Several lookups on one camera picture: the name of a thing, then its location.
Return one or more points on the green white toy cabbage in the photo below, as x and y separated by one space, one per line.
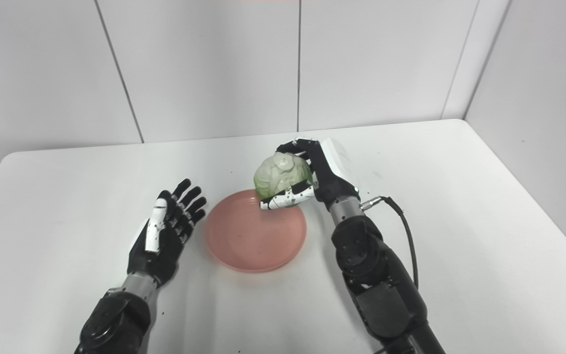
280 174

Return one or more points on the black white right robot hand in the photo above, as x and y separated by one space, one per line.
334 177

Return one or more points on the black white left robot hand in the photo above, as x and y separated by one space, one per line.
162 246

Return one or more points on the pink round plate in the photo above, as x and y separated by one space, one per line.
253 236

